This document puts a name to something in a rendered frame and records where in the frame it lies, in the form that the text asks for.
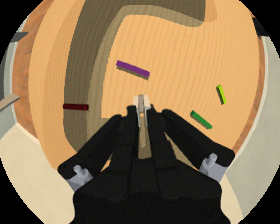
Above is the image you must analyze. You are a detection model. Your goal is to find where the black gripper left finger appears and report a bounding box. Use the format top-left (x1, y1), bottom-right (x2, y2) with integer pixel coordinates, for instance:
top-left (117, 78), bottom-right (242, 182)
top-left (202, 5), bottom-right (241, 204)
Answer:
top-left (57, 96), bottom-right (140, 204)

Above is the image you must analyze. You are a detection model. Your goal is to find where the dark red rod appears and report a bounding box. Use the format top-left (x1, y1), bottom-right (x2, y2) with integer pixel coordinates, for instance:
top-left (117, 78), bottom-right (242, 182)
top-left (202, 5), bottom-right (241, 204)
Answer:
top-left (63, 104), bottom-right (89, 111)

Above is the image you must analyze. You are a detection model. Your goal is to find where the lime green rod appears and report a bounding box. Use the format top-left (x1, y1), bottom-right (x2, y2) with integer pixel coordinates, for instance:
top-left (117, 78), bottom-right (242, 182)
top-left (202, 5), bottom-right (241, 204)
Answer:
top-left (216, 85), bottom-right (227, 104)

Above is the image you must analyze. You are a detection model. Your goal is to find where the dark green rod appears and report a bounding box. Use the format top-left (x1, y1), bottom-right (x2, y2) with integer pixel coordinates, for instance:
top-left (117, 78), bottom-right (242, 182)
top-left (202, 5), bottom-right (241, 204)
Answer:
top-left (190, 110), bottom-right (213, 130)

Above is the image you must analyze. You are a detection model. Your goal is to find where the purple rod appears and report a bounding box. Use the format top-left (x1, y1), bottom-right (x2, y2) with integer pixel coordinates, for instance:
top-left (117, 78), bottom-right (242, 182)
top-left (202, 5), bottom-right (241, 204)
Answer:
top-left (116, 60), bottom-right (150, 77)

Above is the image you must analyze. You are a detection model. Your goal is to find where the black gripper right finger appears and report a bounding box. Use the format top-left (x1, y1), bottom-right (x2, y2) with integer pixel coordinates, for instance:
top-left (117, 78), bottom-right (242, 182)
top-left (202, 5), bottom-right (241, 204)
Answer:
top-left (144, 95), bottom-right (235, 201)

